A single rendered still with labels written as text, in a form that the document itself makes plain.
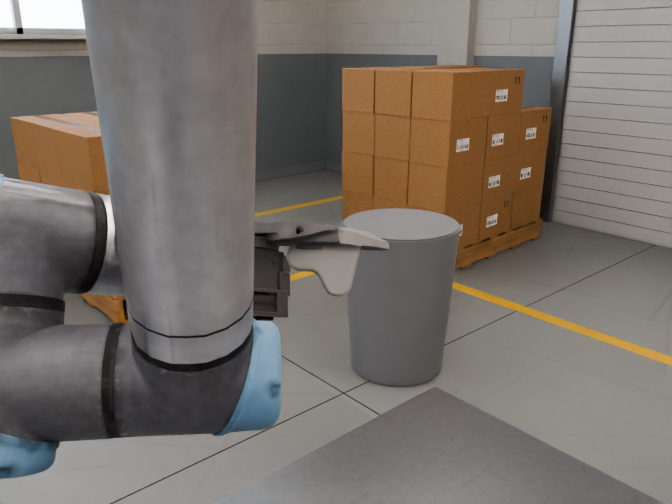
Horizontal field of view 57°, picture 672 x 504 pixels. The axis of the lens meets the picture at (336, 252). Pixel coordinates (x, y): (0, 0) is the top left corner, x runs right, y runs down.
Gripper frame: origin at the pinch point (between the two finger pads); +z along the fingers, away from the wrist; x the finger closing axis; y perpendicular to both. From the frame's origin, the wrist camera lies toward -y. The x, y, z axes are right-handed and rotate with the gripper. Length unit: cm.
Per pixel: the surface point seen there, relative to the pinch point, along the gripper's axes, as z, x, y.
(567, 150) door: 370, -162, -144
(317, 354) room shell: 133, -164, 4
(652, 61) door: 353, -92, -179
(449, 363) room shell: 170, -122, 9
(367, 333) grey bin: 127, -127, -3
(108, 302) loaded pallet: 73, -250, -24
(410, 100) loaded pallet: 204, -166, -136
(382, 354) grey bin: 132, -124, 5
